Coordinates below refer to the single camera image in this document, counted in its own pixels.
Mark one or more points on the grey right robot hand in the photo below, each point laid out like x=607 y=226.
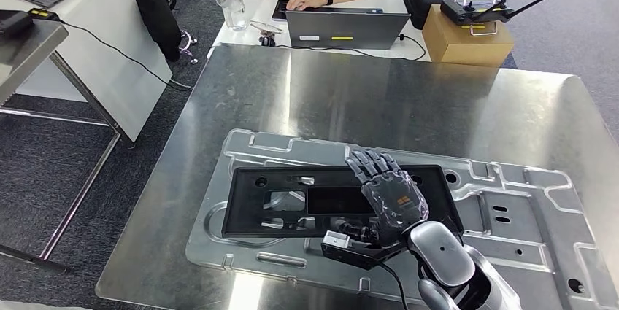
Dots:
x=396 y=201

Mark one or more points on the black plastic plate part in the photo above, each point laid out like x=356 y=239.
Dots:
x=242 y=201

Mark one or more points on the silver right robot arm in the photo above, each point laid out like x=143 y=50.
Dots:
x=445 y=259

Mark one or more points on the stainless steel workbench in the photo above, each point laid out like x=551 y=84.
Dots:
x=338 y=100

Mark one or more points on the stamped silver metal panel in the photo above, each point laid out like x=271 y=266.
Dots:
x=522 y=230

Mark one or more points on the cardboard box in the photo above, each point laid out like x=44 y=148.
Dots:
x=464 y=44

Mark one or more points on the black remote controller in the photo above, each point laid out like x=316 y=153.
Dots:
x=471 y=10

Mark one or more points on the folded eyeglasses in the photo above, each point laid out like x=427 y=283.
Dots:
x=266 y=28

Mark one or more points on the white desk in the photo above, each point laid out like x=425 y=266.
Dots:
x=261 y=6

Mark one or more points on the clear water bottle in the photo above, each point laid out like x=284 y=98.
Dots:
x=231 y=6

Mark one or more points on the white board panel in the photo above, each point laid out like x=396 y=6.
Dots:
x=116 y=76

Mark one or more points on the steel side table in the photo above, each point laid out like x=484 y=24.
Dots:
x=29 y=51

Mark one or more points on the yellow black plug adapter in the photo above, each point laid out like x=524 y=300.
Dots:
x=42 y=14

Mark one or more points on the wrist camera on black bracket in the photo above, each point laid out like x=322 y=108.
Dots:
x=348 y=252

